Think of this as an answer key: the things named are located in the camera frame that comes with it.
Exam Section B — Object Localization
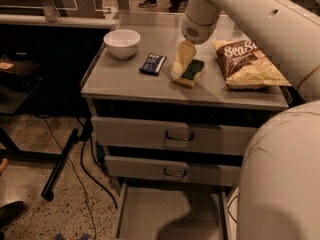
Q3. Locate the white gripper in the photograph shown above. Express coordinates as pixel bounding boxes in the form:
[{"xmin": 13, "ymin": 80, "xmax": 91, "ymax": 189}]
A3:
[{"xmin": 171, "ymin": 15, "xmax": 216, "ymax": 78}]

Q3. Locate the green and yellow sponge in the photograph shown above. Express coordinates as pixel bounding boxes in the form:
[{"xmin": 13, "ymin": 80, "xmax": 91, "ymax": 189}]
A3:
[{"xmin": 173, "ymin": 59, "xmax": 205, "ymax": 88}]

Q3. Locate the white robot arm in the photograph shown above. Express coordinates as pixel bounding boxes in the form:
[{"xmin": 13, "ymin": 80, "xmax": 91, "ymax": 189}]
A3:
[{"xmin": 181, "ymin": 0, "xmax": 320, "ymax": 240}]

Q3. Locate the grey metal drawer cabinet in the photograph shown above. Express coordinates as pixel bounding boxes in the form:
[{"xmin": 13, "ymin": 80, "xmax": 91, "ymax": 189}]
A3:
[{"xmin": 80, "ymin": 11, "xmax": 290, "ymax": 240}]

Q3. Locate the top grey drawer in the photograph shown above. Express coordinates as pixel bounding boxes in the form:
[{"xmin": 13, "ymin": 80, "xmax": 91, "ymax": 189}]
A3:
[{"xmin": 91, "ymin": 116, "xmax": 257, "ymax": 155}]

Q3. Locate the middle grey drawer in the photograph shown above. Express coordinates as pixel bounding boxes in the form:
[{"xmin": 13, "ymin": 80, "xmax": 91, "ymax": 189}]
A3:
[{"xmin": 105, "ymin": 156, "xmax": 240, "ymax": 187}]

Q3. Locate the bottom grey open drawer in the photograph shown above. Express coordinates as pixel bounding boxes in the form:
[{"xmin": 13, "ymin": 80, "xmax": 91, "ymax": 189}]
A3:
[{"xmin": 112, "ymin": 182, "xmax": 232, "ymax": 240}]

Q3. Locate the dark blue snack packet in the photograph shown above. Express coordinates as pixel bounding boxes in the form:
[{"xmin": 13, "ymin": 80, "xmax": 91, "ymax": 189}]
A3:
[{"xmin": 139, "ymin": 53, "xmax": 166, "ymax": 76}]

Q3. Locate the brown yellow chip bag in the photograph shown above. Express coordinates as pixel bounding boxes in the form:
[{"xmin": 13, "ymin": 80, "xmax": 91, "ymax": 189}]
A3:
[{"xmin": 212, "ymin": 40, "xmax": 290, "ymax": 90}]

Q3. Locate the white ceramic bowl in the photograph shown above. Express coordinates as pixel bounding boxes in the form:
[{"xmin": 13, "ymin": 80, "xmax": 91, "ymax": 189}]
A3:
[{"xmin": 103, "ymin": 29, "xmax": 141, "ymax": 60}]

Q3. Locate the dark side table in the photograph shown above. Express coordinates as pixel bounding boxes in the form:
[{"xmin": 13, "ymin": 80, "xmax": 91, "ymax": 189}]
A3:
[{"xmin": 0, "ymin": 56, "xmax": 59, "ymax": 162}]

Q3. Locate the black stand leg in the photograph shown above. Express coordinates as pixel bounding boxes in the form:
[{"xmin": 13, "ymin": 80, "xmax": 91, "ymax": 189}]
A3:
[{"xmin": 41, "ymin": 129, "xmax": 78, "ymax": 201}]

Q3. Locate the dark shoe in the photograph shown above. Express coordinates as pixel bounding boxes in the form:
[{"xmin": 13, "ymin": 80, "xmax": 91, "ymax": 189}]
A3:
[{"xmin": 0, "ymin": 201, "xmax": 26, "ymax": 227}]

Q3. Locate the black cable left of cabinet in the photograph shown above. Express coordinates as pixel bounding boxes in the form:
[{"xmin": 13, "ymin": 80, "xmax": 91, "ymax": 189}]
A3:
[{"xmin": 75, "ymin": 116, "xmax": 119, "ymax": 211}]

